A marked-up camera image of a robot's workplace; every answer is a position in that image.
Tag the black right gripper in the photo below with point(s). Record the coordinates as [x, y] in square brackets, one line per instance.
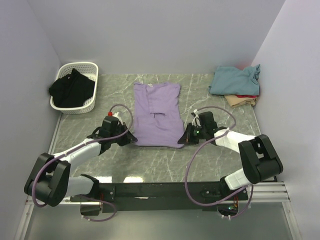
[187, 136]

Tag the purple t shirt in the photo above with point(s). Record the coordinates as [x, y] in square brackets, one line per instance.
[157, 121]

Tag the tan folded t shirt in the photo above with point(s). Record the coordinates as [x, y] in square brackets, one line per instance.
[234, 101]

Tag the aluminium rail frame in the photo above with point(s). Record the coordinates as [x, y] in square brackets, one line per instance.
[263, 192]

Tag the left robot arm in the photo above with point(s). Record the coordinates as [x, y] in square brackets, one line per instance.
[50, 181]

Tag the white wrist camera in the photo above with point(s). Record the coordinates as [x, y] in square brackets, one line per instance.
[118, 115]
[196, 120]

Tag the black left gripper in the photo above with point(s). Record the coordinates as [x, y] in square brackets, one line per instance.
[129, 138]

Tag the teal folded t shirt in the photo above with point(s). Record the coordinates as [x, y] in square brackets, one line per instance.
[229, 80]

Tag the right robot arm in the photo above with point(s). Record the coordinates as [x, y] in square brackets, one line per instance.
[258, 156]

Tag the black t shirt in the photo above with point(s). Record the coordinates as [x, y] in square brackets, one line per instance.
[71, 90]

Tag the red folded t shirt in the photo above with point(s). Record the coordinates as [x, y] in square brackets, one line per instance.
[247, 96]

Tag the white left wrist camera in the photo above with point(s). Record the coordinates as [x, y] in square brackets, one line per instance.
[118, 115]

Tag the white laundry basket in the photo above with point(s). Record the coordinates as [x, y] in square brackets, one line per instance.
[90, 70]

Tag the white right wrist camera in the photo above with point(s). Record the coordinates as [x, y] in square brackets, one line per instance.
[196, 120]

